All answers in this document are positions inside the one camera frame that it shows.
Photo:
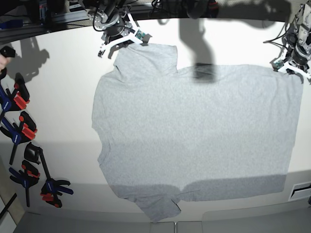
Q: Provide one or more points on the grey T-shirt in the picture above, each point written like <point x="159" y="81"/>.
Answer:
<point x="199" y="133"/>

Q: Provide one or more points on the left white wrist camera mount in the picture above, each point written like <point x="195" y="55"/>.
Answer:
<point x="288" y="65"/>

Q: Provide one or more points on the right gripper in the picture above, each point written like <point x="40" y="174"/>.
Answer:
<point x="115" y="29"/>

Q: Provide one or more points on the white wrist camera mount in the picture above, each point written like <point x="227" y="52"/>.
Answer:
<point x="136" y="35"/>
<point x="288" y="65"/>

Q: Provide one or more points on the black camera mount top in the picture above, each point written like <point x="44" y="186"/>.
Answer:
<point x="184" y="9"/>

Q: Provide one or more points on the blue red bar clamp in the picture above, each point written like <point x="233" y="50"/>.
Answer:
<point x="19" y="134"/>
<point x="27" y="178"/>
<point x="19" y="98"/>

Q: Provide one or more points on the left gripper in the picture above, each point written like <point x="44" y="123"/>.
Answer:
<point x="300" y="54"/>

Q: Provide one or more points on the person's hand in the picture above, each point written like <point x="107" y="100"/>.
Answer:
<point x="4" y="61"/>

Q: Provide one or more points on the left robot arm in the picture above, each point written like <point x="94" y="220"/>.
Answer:
<point x="299" y="42"/>

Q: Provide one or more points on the long black bar clamp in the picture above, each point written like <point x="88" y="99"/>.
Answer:
<point x="51" y="189"/>

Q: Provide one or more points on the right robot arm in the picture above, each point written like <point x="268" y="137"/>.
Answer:
<point x="94" y="7"/>

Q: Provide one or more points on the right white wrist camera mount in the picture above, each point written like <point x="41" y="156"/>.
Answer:
<point x="136" y="35"/>

